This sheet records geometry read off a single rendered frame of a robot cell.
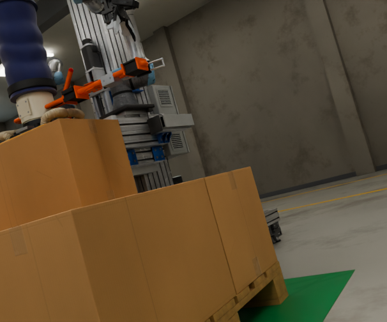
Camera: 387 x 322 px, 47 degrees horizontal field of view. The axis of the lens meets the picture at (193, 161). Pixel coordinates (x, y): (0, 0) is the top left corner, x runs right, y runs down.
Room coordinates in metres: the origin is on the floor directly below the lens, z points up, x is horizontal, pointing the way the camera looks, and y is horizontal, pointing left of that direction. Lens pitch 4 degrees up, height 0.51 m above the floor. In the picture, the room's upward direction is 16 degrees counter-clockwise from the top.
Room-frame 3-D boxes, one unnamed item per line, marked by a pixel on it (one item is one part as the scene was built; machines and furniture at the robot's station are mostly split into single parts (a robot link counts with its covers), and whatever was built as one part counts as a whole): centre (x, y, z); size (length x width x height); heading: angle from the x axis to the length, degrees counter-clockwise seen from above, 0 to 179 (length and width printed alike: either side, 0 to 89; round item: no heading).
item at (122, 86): (2.42, 0.27, 1.20); 0.13 x 0.12 x 0.14; 90
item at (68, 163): (2.09, 0.66, 0.74); 0.60 x 0.40 x 0.40; 63
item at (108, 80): (1.88, 0.25, 1.07); 0.07 x 0.07 x 0.04; 62
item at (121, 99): (2.42, 0.28, 1.09); 0.15 x 0.15 x 0.10
